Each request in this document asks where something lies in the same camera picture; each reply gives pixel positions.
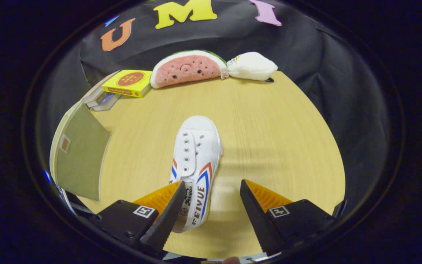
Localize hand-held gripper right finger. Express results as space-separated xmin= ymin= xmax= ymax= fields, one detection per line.
xmin=240 ymin=179 xmax=336 ymax=255

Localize yellow book with red circle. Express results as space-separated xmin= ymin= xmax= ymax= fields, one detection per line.
xmin=102 ymin=70 xmax=153 ymax=98

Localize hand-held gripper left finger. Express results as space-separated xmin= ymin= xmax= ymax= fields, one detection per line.
xmin=92 ymin=180 xmax=187 ymax=256

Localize beige fabric storage box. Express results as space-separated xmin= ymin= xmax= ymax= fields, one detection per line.
xmin=49 ymin=101 xmax=112 ymax=202

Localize blue book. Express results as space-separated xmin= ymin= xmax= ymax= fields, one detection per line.
xmin=94 ymin=93 xmax=122 ymax=112

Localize white plush toy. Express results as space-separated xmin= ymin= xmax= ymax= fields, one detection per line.
xmin=227 ymin=52 xmax=278 ymax=82

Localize white canvas shoe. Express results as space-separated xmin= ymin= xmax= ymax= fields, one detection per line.
xmin=170 ymin=115 xmax=223 ymax=233

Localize watermelon slice plush toy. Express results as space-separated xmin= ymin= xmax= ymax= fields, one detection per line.
xmin=150 ymin=50 xmax=228 ymax=89

